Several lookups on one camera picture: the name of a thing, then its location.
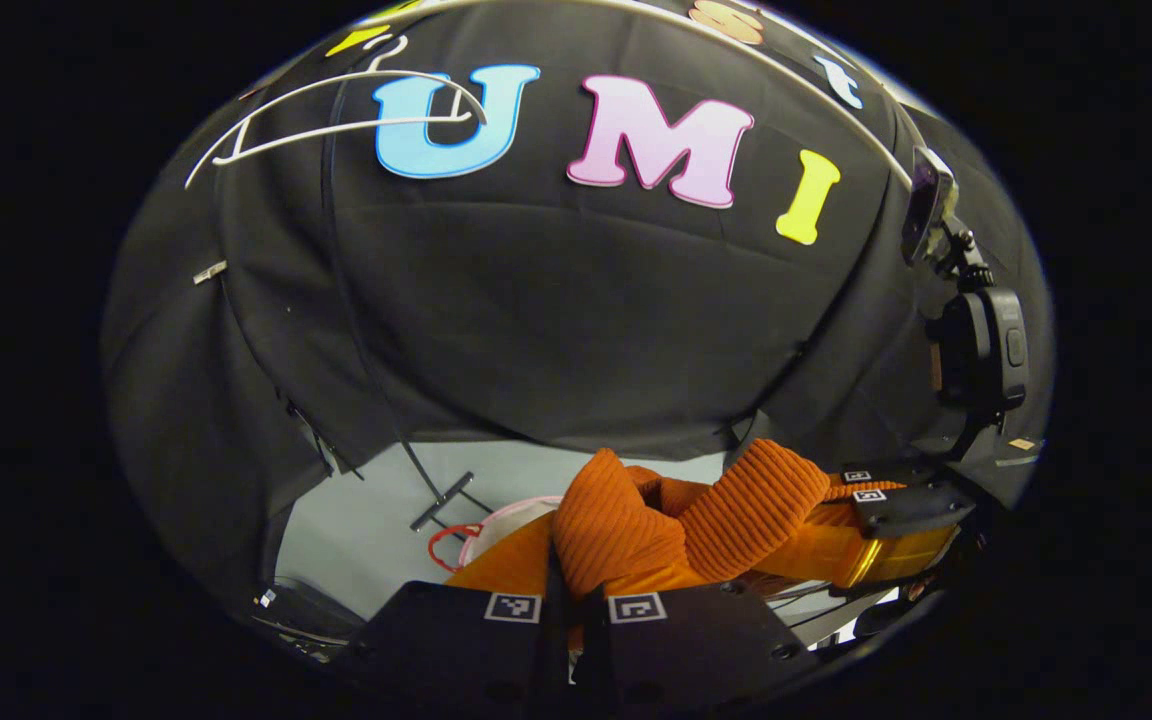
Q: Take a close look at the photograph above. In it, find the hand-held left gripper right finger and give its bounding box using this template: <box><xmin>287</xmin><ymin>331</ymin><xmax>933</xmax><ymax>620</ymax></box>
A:
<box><xmin>574</xmin><ymin>580</ymin><xmax>819</xmax><ymax>720</ymax></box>

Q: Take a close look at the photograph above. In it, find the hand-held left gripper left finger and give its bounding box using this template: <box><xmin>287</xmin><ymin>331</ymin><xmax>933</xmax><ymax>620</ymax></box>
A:
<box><xmin>354</xmin><ymin>545</ymin><xmax>570</xmax><ymax>720</ymax></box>

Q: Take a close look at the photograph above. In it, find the white laundry hamper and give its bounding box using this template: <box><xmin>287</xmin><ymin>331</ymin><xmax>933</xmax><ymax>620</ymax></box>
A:
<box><xmin>426</xmin><ymin>495</ymin><xmax>567</xmax><ymax>573</ymax></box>

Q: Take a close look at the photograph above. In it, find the orange corduroy jacket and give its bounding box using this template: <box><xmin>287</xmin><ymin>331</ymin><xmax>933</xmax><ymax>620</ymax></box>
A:
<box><xmin>444</xmin><ymin>438</ymin><xmax>837</xmax><ymax>603</ymax></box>

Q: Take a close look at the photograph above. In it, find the white plastic clothes hanger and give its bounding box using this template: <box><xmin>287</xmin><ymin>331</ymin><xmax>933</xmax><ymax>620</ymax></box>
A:
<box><xmin>184</xmin><ymin>35</ymin><xmax>489</xmax><ymax>191</ymax></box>

